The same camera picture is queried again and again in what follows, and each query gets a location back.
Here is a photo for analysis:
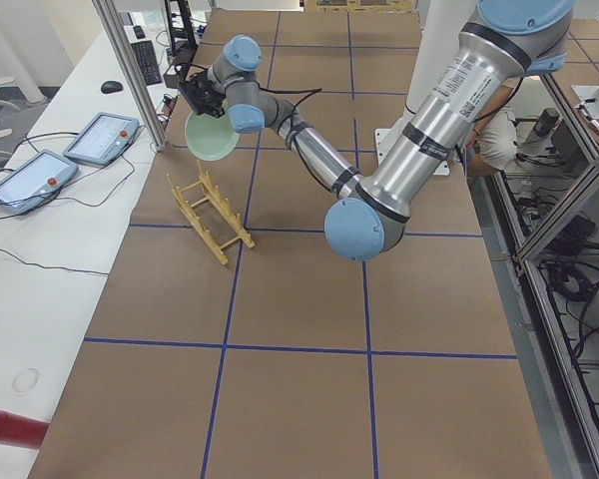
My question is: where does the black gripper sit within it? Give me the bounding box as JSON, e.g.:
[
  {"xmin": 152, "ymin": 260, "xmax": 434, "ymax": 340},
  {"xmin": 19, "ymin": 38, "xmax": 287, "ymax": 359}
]
[{"xmin": 179, "ymin": 71, "xmax": 226, "ymax": 118}]

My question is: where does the light green plate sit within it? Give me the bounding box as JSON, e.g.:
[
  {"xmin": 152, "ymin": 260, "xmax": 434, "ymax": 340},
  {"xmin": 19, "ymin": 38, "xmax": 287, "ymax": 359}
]
[{"xmin": 185, "ymin": 112, "xmax": 240, "ymax": 162}]

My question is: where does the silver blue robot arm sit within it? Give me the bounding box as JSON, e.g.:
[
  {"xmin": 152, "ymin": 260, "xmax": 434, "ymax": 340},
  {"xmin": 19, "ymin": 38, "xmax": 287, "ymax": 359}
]
[{"xmin": 179, "ymin": 1, "xmax": 573, "ymax": 261}]

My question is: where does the black keyboard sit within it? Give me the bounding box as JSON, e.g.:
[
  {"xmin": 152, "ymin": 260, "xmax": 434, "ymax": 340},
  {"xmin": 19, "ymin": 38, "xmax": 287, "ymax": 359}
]
[{"xmin": 130, "ymin": 40, "xmax": 162, "ymax": 85}]

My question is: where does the black computer mouse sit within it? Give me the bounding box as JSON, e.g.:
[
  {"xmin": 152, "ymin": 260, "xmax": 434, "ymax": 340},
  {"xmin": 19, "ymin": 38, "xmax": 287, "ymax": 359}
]
[{"xmin": 100, "ymin": 80, "xmax": 124, "ymax": 95}]

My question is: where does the teach pendant tablet far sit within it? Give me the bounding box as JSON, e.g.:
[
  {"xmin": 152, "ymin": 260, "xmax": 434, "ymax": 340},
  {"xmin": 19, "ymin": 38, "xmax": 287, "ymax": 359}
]
[{"xmin": 63, "ymin": 112, "xmax": 140, "ymax": 166}]

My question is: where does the teach pendant tablet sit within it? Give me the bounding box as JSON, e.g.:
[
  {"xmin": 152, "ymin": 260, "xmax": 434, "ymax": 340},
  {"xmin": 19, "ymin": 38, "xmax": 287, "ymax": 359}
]
[
  {"xmin": 0, "ymin": 150, "xmax": 79, "ymax": 214},
  {"xmin": 63, "ymin": 112, "xmax": 140, "ymax": 166}
]

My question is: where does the wooden dish rack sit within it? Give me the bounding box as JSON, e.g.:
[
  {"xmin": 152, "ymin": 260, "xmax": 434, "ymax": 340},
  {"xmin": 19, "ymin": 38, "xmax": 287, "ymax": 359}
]
[{"xmin": 166, "ymin": 161, "xmax": 256, "ymax": 265}]

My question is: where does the teach pendant tablet near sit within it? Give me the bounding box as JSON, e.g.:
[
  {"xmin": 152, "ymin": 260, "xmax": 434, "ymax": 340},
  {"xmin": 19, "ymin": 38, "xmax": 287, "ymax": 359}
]
[{"xmin": 0, "ymin": 150, "xmax": 79, "ymax": 214}]

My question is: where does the person in beige shorts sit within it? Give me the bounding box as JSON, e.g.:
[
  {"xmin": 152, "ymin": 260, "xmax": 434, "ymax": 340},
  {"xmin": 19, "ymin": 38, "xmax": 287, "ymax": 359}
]
[{"xmin": 465, "ymin": 79, "xmax": 519, "ymax": 178}]

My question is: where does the red cylinder tube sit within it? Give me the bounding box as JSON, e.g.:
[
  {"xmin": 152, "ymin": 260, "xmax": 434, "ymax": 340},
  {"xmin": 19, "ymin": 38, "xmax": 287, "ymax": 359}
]
[{"xmin": 0, "ymin": 410, "xmax": 49, "ymax": 450}]

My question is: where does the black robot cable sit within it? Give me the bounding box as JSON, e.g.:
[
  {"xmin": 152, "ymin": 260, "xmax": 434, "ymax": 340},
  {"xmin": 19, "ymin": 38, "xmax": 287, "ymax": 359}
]
[{"xmin": 259, "ymin": 87, "xmax": 324, "ymax": 126}]

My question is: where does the aluminium frame post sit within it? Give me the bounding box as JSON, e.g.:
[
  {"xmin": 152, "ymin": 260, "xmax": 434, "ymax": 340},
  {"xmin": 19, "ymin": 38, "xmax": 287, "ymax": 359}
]
[{"xmin": 92, "ymin": 0, "xmax": 166, "ymax": 152}]

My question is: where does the aluminium frame rail right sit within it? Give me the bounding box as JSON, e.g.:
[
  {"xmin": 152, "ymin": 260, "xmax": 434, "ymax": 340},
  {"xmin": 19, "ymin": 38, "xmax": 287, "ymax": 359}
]
[{"xmin": 486, "ymin": 63, "xmax": 599, "ymax": 478}]

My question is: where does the black floor cables bundle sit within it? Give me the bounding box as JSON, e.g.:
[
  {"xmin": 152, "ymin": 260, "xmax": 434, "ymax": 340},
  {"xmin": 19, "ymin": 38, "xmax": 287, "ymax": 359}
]
[{"xmin": 508, "ymin": 179, "xmax": 599, "ymax": 380}]

